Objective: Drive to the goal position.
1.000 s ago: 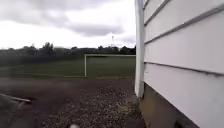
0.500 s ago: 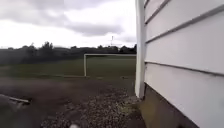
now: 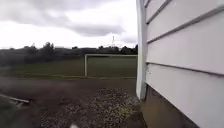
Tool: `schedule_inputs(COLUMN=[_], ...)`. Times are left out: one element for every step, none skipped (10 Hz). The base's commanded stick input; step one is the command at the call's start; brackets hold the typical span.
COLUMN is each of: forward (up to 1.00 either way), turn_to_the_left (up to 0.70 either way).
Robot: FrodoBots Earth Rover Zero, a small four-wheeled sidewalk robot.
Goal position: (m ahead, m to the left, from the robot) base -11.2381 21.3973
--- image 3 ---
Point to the white goal frame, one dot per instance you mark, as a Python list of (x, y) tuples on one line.
[(85, 65)]

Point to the row of trees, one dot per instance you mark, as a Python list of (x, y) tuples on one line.
[(46, 51)]

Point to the pale wooden plank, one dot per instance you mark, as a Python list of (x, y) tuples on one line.
[(15, 99)]

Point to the white clapboard building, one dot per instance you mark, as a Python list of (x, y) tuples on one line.
[(186, 50)]

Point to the green grass field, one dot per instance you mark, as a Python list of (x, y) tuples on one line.
[(50, 68)]

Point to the grey gravel path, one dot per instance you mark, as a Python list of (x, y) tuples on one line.
[(83, 96)]

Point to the robot's own part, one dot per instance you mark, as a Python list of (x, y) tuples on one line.
[(73, 126)]

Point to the thin mast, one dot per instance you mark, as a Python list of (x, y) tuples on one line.
[(113, 41)]

